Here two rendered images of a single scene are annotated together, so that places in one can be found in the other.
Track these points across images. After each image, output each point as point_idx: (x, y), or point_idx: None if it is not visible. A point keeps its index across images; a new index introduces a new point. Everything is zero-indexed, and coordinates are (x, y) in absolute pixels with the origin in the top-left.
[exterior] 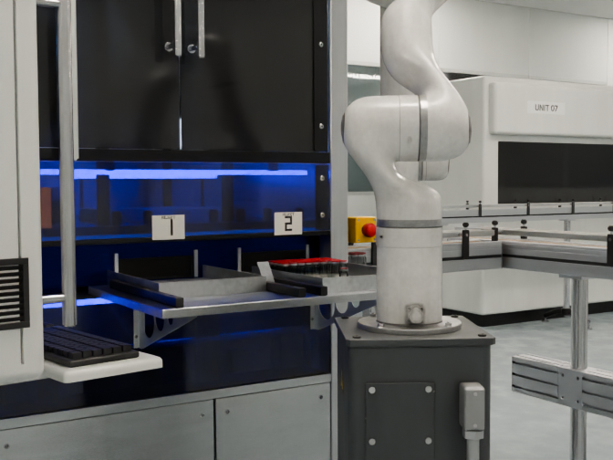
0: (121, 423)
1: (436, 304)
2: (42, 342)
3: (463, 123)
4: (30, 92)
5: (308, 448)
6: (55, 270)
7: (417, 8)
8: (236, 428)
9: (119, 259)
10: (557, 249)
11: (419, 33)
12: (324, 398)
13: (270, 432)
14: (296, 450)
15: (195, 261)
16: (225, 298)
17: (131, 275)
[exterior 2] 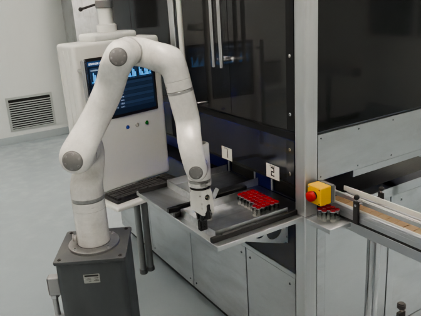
0: None
1: (79, 238)
2: None
3: (59, 159)
4: (77, 103)
5: (284, 306)
6: (213, 157)
7: (93, 87)
8: (254, 268)
9: (230, 161)
10: None
11: (87, 102)
12: (291, 286)
13: (267, 282)
14: (278, 302)
15: (254, 174)
16: (167, 198)
17: (235, 170)
